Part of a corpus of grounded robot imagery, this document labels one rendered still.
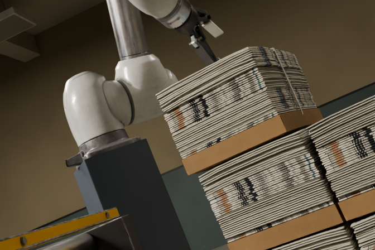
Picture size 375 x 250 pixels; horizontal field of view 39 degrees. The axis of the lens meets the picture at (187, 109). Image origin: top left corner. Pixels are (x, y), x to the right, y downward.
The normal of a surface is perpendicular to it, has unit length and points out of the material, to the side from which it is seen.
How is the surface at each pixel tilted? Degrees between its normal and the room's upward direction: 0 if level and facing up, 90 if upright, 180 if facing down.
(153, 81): 106
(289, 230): 91
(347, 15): 90
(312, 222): 91
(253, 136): 94
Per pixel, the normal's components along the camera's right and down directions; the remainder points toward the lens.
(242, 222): -0.47, 0.05
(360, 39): -0.19, -0.09
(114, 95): 0.48, -0.39
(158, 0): 0.47, 0.57
